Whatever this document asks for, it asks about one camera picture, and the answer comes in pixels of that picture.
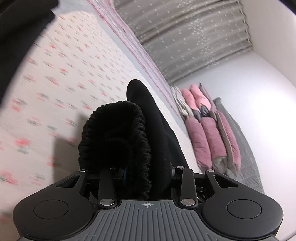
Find pink folded blanket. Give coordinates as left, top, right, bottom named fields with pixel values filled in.
left=180, top=84, right=212, bottom=117

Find mauve grey folded comforter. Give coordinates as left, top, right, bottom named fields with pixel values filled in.
left=185, top=116, right=227, bottom=174

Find black pants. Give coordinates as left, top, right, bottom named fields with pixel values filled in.
left=1, top=1, right=188, bottom=202

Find grey patterned curtain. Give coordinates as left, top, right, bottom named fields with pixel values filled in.
left=113, top=0, right=252, bottom=84

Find cherry print bed sheet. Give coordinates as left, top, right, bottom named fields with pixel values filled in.
left=1, top=1, right=199, bottom=240

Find grey quilted pillow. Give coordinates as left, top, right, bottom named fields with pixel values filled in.
left=214, top=97, right=264, bottom=194

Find striped folded cloth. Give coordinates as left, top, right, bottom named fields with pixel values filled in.
left=170, top=86, right=193, bottom=120

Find mauve velvet pillow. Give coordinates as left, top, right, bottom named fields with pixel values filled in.
left=215, top=110, right=241, bottom=176

